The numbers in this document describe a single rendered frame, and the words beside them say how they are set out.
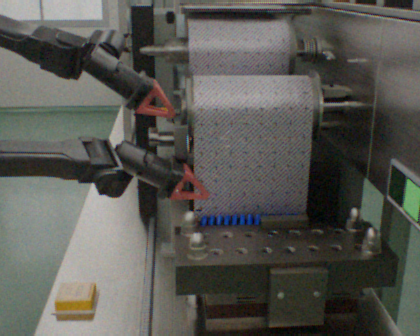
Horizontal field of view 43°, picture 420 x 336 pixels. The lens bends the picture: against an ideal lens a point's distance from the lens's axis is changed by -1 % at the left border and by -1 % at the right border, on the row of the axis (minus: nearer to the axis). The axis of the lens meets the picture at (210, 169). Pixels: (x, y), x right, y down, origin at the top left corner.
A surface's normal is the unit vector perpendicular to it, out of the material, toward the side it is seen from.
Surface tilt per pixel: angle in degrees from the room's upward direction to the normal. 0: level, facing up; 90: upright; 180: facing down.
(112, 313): 0
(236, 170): 91
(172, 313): 0
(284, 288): 90
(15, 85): 90
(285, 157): 91
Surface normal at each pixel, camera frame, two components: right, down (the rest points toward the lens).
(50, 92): 0.07, 0.32
